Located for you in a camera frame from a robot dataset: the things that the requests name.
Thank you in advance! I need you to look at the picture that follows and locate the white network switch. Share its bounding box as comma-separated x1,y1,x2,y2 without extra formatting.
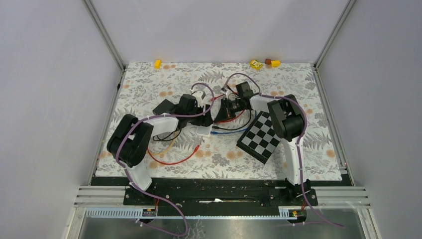
196,125,212,137

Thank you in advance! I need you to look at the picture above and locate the black router box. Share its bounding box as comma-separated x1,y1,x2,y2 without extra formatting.
152,99,178,115

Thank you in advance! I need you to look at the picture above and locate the purple cable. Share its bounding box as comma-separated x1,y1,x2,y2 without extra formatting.
224,72,345,229
113,82,215,238

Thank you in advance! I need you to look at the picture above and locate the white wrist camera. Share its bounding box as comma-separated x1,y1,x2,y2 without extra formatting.
221,86,239,101
191,91,206,107

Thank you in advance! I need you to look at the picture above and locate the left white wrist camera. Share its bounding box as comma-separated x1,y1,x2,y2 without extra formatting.
191,91,206,107

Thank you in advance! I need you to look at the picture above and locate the yellow block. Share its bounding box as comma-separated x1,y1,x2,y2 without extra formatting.
270,60,281,68
154,59,162,69

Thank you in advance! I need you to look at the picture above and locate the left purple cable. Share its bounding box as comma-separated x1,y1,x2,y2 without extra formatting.
113,82,215,238

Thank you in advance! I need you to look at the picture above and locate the yellow ethernet cable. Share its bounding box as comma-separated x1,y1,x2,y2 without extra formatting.
150,136,177,157

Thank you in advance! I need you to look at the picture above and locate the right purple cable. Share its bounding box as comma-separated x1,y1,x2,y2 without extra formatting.
224,72,345,229

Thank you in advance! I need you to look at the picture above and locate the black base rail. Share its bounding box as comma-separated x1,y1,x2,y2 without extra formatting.
91,177,352,218

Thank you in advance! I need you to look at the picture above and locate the yellow block left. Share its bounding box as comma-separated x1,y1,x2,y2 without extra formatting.
154,59,162,69

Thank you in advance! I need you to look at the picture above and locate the black looped cable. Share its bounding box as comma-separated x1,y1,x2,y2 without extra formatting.
152,128,182,142

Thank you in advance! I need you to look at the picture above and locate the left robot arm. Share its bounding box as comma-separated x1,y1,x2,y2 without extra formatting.
106,91,213,205

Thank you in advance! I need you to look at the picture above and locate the checkered chess board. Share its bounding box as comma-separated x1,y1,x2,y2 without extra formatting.
236,112,281,164

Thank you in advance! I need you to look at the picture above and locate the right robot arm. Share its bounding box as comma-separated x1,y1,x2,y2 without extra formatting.
215,82,310,205

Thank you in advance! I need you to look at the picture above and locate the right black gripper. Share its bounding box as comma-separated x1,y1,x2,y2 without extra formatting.
214,98,244,124

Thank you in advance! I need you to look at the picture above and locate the black ethernet cable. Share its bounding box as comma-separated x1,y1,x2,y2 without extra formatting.
211,110,258,132

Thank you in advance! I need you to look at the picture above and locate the yellow block right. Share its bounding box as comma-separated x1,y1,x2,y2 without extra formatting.
270,60,281,68

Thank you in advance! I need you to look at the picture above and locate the yellow patterned cube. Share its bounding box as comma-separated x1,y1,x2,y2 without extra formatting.
249,59,263,70

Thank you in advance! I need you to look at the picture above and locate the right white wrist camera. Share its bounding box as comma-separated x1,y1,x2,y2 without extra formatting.
221,86,239,101

